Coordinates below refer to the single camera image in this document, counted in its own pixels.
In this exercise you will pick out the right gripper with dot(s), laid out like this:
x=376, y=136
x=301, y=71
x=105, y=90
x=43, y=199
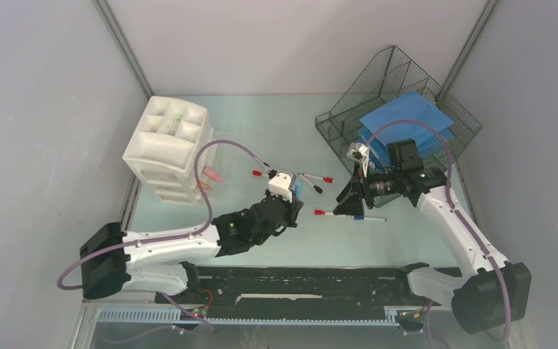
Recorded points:
x=357, y=188

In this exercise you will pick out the pink highlighter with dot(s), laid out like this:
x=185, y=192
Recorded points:
x=212, y=174

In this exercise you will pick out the white plastic drawer organizer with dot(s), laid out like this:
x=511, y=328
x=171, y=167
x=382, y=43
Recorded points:
x=162, y=150

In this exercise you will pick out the blue highlighter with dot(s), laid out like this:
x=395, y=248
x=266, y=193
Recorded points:
x=298, y=189

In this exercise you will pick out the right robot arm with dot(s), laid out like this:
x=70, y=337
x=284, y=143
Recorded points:
x=490, y=291

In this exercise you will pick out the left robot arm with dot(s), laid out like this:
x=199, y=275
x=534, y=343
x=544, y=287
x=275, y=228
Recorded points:
x=115, y=260

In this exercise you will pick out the blue cap marker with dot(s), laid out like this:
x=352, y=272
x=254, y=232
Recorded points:
x=359, y=217

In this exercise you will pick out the black cap marker lower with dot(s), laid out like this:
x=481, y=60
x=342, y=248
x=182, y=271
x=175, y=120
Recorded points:
x=317, y=188

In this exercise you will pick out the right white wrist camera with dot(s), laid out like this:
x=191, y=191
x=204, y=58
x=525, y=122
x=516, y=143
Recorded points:
x=360, y=154

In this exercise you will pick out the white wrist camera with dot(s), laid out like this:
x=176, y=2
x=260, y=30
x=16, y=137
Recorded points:
x=281, y=185
x=360, y=154

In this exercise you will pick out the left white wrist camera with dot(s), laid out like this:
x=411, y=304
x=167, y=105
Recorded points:
x=281, y=185

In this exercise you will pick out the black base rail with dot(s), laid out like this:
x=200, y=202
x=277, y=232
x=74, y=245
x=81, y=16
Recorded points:
x=301, y=294

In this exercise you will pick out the green wire mesh organizer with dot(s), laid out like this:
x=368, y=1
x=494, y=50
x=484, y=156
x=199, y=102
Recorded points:
x=390, y=74

